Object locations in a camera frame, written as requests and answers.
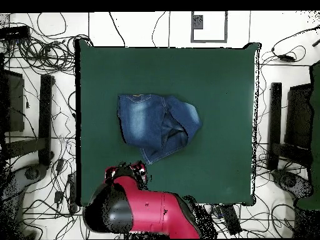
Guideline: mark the grey square floor frame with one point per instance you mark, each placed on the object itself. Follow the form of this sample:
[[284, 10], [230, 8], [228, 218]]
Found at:
[[197, 22]]

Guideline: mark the blue denim jeans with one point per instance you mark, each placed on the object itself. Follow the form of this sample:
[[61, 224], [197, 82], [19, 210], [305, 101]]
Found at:
[[140, 117]]

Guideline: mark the black power adapter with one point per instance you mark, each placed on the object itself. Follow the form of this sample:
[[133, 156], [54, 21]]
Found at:
[[60, 165], [58, 197], [286, 58]]

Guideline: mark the black stand base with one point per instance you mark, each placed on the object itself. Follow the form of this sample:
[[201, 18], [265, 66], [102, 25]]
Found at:
[[275, 120], [45, 120]]

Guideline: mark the black box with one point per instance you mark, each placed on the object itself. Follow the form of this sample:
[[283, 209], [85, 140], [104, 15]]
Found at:
[[298, 115], [15, 105]]

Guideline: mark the dark green spare cloth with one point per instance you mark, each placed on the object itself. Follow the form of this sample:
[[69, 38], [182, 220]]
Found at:
[[315, 125]]

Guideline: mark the black power strip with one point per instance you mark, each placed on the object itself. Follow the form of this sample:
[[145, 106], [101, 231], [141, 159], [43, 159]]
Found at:
[[15, 32], [72, 192], [231, 220]]

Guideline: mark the dark green table cloth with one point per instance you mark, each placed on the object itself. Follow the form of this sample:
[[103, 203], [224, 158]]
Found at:
[[212, 100]]

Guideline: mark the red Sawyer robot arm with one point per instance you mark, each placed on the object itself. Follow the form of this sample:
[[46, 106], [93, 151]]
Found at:
[[150, 207]]

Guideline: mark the grey wheeled chair base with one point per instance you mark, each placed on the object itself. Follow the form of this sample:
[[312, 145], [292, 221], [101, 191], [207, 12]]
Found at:
[[32, 173], [290, 181]]

